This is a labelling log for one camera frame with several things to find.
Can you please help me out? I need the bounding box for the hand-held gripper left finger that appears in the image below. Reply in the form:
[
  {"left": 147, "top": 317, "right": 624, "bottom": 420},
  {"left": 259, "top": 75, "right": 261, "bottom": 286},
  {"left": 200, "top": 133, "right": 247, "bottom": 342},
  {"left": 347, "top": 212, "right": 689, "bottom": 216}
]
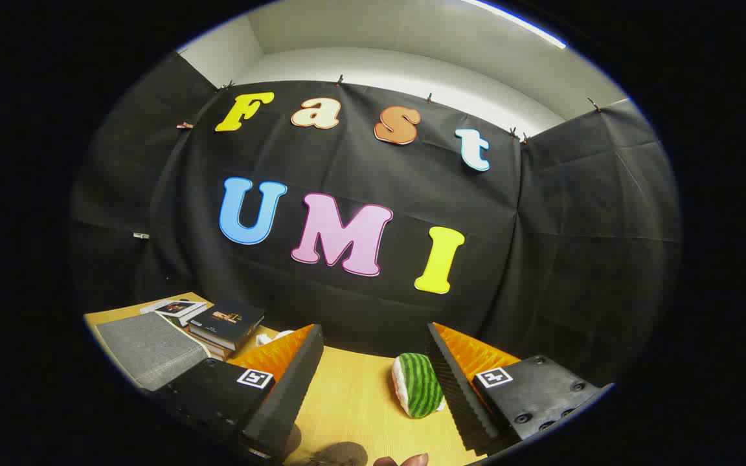
[{"left": 150, "top": 324, "right": 325, "bottom": 461}]

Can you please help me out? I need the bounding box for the white portrait cover book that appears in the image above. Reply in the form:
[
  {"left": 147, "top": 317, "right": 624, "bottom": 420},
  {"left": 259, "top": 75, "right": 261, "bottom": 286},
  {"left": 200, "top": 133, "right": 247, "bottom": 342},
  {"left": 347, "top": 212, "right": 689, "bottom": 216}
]
[{"left": 140, "top": 298, "right": 209, "bottom": 327}]

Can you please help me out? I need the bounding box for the white plush toy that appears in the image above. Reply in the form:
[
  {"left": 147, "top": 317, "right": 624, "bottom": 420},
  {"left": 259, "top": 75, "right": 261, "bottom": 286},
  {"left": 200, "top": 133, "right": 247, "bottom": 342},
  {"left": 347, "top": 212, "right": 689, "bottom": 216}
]
[{"left": 255, "top": 329, "right": 296, "bottom": 347}]

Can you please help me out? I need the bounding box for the watermelon slice plush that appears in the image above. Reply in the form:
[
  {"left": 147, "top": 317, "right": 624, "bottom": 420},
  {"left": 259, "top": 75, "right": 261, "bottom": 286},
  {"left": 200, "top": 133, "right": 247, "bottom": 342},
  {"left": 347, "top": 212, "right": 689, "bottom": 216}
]
[{"left": 391, "top": 353, "right": 446, "bottom": 419}]

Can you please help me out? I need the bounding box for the black hardcover book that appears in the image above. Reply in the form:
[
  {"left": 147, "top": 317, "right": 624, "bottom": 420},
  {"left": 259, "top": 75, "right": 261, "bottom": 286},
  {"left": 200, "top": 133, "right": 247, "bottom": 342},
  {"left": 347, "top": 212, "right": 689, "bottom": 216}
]
[{"left": 188, "top": 300, "right": 266, "bottom": 353}]

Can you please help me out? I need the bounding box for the grey fabric storage box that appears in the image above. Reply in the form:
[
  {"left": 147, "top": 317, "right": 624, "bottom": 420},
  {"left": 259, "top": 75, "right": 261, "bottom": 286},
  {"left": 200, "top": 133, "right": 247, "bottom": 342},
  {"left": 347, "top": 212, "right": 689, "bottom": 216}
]
[{"left": 96, "top": 312, "right": 212, "bottom": 392}]

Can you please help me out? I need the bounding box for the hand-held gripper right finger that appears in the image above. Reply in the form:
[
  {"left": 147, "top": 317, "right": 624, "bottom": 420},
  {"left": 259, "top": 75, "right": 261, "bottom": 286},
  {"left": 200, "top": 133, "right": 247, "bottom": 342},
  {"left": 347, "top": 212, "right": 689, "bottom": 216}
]
[{"left": 425, "top": 322, "right": 615, "bottom": 455}]

